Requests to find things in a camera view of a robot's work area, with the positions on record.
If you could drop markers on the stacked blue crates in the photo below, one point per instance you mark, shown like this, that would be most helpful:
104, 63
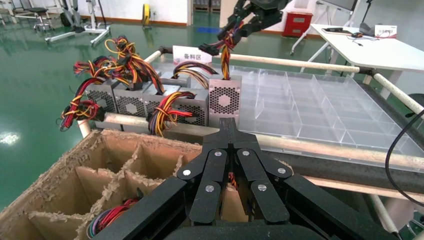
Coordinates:
202, 5

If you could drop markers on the white red desk card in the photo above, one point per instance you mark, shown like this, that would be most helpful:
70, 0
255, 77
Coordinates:
386, 31

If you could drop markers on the black pipe connector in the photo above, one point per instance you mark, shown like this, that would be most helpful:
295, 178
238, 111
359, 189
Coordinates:
165, 50
367, 70

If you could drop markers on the white metal floor stand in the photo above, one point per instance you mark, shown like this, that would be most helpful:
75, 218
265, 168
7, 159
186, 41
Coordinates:
66, 35

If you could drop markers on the cream rack pipe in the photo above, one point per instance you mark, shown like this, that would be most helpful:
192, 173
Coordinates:
331, 149
397, 94
298, 64
153, 57

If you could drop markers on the black computer mouse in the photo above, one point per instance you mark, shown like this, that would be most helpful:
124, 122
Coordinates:
357, 34

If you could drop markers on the white desk with legs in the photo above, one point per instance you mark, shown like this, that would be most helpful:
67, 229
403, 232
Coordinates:
381, 53

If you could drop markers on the black flat tablet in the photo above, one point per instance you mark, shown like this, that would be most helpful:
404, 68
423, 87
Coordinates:
333, 30

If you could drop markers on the white sign with characters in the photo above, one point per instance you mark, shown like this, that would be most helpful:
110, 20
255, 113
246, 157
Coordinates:
185, 54

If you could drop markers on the cream rack post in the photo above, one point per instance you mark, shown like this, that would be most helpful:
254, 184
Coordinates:
381, 212
84, 129

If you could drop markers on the clear acrylic divided tray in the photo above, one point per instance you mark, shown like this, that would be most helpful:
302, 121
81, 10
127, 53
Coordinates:
314, 109

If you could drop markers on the black chair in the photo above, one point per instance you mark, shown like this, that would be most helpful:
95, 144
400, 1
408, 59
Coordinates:
417, 102

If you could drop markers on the red metal cabinet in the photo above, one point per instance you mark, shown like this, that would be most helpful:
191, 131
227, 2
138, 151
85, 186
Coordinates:
298, 24

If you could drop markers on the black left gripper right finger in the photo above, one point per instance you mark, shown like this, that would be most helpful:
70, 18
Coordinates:
265, 195

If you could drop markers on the black seat metal stool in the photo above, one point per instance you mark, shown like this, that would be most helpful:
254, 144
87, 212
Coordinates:
38, 10

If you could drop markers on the black desk stand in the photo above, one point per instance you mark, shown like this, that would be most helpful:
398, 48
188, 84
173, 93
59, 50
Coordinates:
366, 29

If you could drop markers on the cardboard box with dividers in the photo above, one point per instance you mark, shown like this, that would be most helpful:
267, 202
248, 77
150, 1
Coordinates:
66, 198

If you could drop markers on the yellow floor fan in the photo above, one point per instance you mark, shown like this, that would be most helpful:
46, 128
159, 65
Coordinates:
146, 15

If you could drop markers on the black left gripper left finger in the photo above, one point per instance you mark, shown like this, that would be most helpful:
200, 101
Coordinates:
208, 188

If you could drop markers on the cream lower rack board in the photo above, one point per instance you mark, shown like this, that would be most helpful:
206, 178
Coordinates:
364, 188

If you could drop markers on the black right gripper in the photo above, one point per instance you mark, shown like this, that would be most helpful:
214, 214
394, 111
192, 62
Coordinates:
268, 6

